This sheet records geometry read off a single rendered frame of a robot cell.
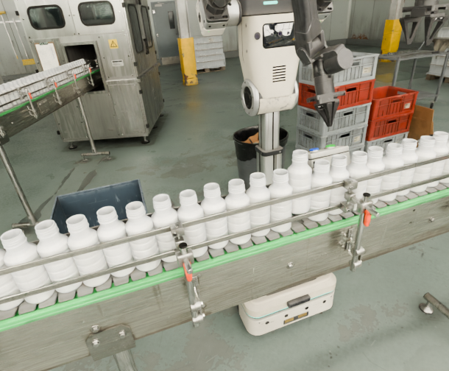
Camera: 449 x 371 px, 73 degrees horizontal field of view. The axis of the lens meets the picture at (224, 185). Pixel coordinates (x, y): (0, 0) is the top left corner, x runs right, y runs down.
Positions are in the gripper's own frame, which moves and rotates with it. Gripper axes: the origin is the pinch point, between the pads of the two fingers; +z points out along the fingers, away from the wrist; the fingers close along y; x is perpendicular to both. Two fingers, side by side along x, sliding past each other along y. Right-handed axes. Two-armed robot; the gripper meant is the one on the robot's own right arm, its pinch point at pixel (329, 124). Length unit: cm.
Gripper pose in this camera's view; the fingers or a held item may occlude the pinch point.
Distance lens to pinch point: 104.0
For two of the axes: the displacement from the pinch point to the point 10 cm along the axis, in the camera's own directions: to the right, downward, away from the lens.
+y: 9.4, -2.3, 2.6
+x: -2.9, -1.1, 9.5
